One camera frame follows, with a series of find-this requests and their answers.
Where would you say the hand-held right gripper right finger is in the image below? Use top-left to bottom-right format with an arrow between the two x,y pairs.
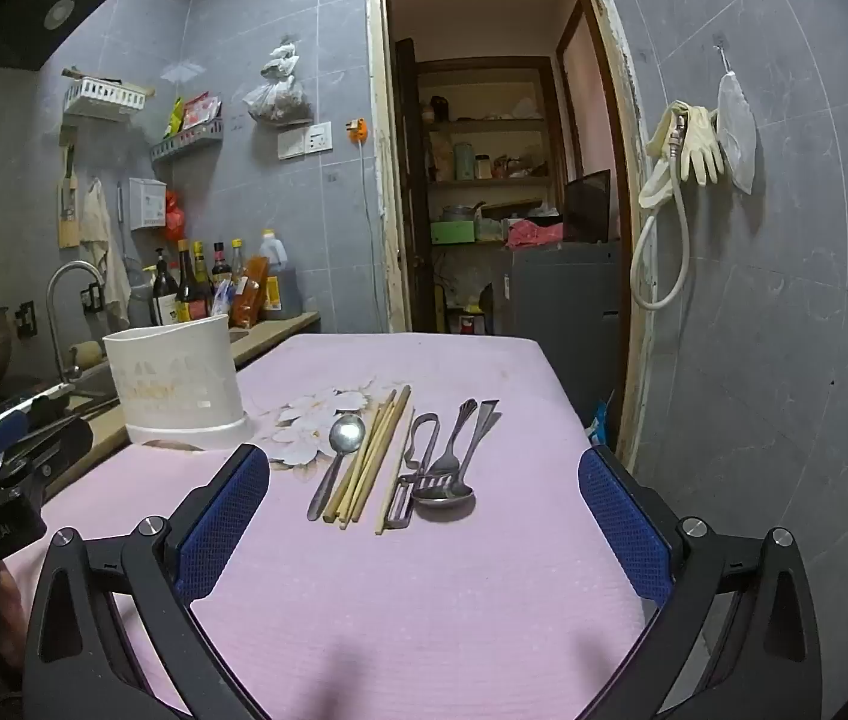
578,444 -> 824,720

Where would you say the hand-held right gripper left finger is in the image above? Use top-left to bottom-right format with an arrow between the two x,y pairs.
21,444 -> 275,720

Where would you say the white plastic utensil holder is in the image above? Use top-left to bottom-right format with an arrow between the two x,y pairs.
103,313 -> 254,451

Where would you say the small metal spoon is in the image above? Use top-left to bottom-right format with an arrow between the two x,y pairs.
307,414 -> 366,522

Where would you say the metal wire-handle peeler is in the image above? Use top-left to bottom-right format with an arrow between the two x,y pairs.
385,411 -> 441,530

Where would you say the large metal spoon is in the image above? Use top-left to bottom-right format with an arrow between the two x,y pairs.
410,399 -> 501,513

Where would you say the metal fork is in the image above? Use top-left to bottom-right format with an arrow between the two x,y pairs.
418,399 -> 479,492

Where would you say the metal faucet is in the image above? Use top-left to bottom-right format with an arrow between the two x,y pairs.
44,260 -> 107,385

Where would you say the dark pump bottle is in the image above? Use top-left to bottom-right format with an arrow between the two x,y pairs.
148,247 -> 180,328

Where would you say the pink floral tablecloth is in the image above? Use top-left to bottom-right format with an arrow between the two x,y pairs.
19,331 -> 657,720

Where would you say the dark sauce bottle yellow label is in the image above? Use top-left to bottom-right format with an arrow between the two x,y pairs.
174,240 -> 201,324

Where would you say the hanging beige towel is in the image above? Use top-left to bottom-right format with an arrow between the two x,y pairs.
80,178 -> 133,326

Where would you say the dark sauce bottle yellow cap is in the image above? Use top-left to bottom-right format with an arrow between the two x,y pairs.
192,241 -> 214,320

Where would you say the orange food bag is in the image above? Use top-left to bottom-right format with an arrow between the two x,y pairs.
232,255 -> 270,320

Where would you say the wooden cutting board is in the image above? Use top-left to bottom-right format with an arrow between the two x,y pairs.
56,142 -> 82,251

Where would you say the large oil jug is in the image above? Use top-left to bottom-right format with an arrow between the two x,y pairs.
257,229 -> 307,322

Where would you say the pink cloth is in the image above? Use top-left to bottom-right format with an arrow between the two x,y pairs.
506,218 -> 567,249

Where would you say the black monitor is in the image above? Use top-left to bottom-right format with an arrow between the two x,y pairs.
563,169 -> 613,244

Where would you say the wooden storage shelf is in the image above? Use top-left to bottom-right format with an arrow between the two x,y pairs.
415,56 -> 569,245

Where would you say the red snack packet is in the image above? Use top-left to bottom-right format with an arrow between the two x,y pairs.
182,91 -> 222,129

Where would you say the cream rubber gloves pair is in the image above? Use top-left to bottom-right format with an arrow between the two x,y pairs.
667,100 -> 727,188

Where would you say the hanging clear plastic bag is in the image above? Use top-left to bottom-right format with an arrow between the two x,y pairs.
242,36 -> 314,125

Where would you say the white wall box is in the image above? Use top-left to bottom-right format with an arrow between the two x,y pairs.
127,177 -> 169,232

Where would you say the white hose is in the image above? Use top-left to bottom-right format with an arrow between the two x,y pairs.
629,100 -> 696,311

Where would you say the grey wall shelf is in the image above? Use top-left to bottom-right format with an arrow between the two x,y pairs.
149,120 -> 227,164

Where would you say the white wall basket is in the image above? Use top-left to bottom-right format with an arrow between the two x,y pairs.
62,67 -> 156,122

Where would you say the thin white cable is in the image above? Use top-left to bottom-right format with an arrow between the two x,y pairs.
359,141 -> 386,332

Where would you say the wooden door frame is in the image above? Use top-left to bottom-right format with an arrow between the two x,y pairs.
363,0 -> 659,460

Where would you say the white wall switch panel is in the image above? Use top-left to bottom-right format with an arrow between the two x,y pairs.
276,121 -> 334,161

